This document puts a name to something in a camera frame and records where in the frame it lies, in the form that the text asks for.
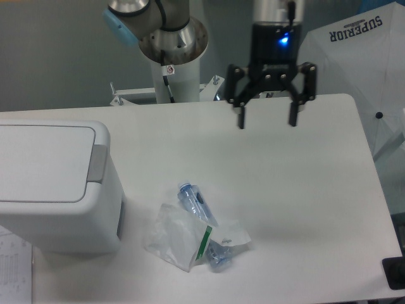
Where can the grey lid push button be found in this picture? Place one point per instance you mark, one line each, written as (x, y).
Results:
(97, 163)

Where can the white metal base frame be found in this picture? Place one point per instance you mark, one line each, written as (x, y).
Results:
(212, 91)

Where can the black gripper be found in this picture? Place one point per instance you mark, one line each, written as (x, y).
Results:
(272, 67)

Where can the crushed blue plastic bottle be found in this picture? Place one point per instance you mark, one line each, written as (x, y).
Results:
(219, 257)

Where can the clear plastic water bottle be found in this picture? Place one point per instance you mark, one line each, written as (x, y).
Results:
(192, 200)

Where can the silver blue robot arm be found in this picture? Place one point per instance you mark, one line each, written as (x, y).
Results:
(173, 42)

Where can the white trash can lid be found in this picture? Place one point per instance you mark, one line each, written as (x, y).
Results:
(42, 163)

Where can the black device at edge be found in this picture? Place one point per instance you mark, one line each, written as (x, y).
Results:
(394, 272)

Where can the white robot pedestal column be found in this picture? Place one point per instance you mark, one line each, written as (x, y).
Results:
(176, 83)

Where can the clear bag green strip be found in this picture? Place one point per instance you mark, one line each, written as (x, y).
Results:
(178, 237)

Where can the white trash can body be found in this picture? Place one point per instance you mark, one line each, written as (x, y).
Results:
(90, 225)

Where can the white umbrella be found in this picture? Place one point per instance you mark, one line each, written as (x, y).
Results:
(363, 56)

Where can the crumpled clear plastic wrapper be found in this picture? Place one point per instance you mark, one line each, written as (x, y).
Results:
(230, 233)

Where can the printed paper sheet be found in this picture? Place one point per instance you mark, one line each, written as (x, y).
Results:
(16, 268)

